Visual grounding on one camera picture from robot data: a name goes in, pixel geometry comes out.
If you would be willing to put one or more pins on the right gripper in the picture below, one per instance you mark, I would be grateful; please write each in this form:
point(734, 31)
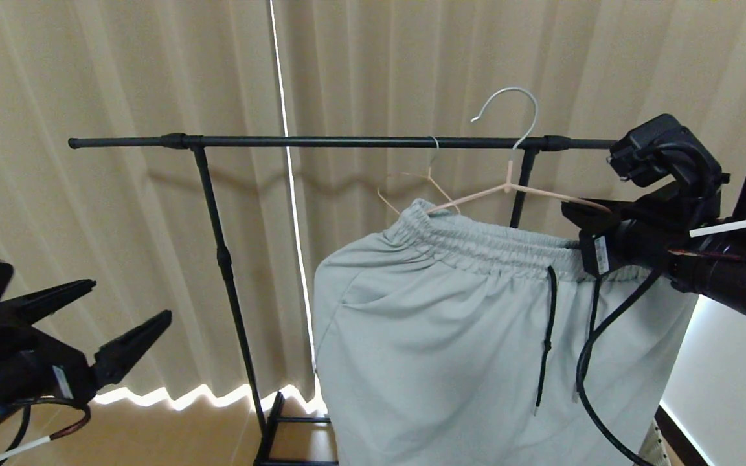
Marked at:
point(638, 249)

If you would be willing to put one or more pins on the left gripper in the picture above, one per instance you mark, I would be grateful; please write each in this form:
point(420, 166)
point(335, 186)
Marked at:
point(17, 369)

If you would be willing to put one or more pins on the pink clothes hanger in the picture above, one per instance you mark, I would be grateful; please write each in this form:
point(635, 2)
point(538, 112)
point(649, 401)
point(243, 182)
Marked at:
point(429, 175)
point(509, 175)

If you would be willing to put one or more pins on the pale grey shorts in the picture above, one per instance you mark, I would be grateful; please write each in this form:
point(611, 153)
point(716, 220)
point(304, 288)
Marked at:
point(444, 356)

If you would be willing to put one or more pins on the white laundry basket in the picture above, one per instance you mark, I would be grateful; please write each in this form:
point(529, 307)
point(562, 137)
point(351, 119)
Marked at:
point(653, 446)

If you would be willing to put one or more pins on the black clothes rack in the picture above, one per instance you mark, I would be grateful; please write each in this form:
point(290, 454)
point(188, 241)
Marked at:
point(347, 141)

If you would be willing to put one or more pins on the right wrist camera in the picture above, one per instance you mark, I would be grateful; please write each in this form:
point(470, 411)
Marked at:
point(658, 149)

